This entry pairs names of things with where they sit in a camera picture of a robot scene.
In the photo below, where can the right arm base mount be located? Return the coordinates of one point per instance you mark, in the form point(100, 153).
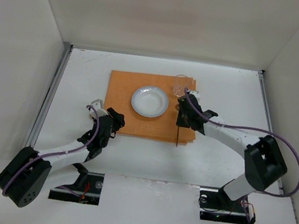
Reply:
point(212, 208)

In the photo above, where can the clear plastic cup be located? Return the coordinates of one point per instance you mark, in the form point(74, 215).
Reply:
point(180, 83)

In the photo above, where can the orange cloth napkin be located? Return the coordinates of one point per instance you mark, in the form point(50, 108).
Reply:
point(122, 86)

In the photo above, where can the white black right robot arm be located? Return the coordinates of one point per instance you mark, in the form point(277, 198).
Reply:
point(263, 160)

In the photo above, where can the left aluminium table rail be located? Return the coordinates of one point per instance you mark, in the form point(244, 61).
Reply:
point(40, 116)

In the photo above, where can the aluminium table rail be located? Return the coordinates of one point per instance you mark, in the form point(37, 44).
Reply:
point(40, 116)
point(261, 74)

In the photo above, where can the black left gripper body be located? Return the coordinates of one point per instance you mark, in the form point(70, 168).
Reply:
point(113, 121)

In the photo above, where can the white paper plate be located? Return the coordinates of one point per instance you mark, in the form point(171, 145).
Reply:
point(150, 101)

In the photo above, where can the right aluminium table rail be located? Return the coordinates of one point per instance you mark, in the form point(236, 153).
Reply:
point(261, 74)

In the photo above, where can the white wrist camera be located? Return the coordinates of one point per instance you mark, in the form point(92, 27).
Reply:
point(96, 109)
point(196, 94)

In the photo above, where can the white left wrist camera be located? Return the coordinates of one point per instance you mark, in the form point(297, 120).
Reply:
point(96, 109)

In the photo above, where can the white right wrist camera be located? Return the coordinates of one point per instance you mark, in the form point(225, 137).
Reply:
point(196, 94)

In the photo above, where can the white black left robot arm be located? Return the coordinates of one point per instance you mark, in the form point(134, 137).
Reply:
point(23, 178)

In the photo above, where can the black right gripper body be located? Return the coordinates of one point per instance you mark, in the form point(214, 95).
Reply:
point(183, 116)

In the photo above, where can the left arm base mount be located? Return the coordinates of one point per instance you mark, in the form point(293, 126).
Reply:
point(84, 189)

